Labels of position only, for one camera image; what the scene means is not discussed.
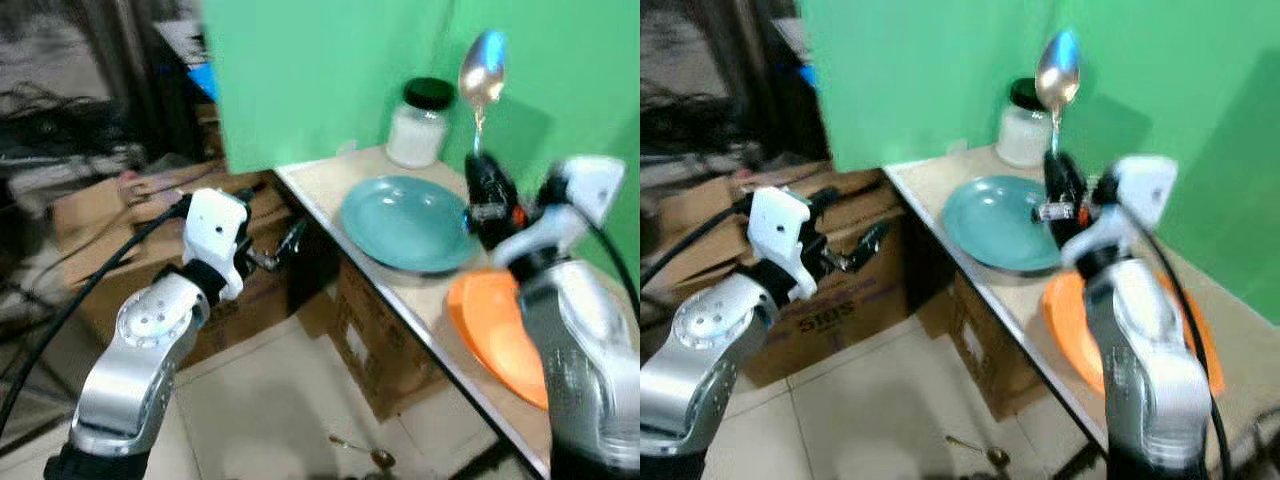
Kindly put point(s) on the small dark metal spoon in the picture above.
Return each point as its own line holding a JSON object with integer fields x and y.
{"x": 380, "y": 458}
{"x": 996, "y": 456}

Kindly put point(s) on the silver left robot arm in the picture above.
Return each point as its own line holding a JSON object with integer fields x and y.
{"x": 135, "y": 360}
{"x": 690, "y": 350}

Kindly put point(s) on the large printed cardboard box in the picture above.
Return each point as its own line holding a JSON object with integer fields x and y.
{"x": 100, "y": 230}
{"x": 850, "y": 320}

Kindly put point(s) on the teal plate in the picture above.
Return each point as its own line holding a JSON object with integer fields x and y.
{"x": 405, "y": 222}
{"x": 990, "y": 222}

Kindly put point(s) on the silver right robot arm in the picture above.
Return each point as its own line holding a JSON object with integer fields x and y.
{"x": 580, "y": 370}
{"x": 1145, "y": 370}

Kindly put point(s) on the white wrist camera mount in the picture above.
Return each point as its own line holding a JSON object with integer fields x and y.
{"x": 580, "y": 195}
{"x": 1140, "y": 190}
{"x": 215, "y": 225}
{"x": 778, "y": 225}

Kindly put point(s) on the glass jar with black lid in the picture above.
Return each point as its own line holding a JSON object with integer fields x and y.
{"x": 1022, "y": 135}
{"x": 418, "y": 130}

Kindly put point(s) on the shiny metal spoon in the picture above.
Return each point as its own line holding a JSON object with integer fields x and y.
{"x": 482, "y": 72}
{"x": 1057, "y": 72}

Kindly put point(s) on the plain cardboard box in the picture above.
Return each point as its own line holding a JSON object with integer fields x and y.
{"x": 985, "y": 355}
{"x": 385, "y": 340}

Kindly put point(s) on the table with metal edge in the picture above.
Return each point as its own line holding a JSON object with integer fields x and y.
{"x": 925, "y": 180}
{"x": 330, "y": 180}

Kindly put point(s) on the orange plate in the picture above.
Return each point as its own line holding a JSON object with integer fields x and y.
{"x": 1068, "y": 320}
{"x": 490, "y": 325}

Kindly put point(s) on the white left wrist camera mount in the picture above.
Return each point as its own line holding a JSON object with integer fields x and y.
{"x": 778, "y": 225}
{"x": 215, "y": 225}

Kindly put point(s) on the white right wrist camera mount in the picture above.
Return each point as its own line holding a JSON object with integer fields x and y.
{"x": 580, "y": 195}
{"x": 1140, "y": 190}

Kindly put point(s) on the small blue object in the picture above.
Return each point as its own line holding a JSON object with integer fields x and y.
{"x": 808, "y": 72}
{"x": 206, "y": 78}

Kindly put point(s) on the green backdrop cloth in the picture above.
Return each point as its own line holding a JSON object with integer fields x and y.
{"x": 320, "y": 70}
{"x": 920, "y": 70}

